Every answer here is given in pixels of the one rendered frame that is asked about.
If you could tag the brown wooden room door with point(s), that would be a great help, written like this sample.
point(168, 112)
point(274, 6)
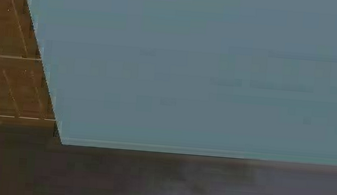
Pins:
point(9, 56)

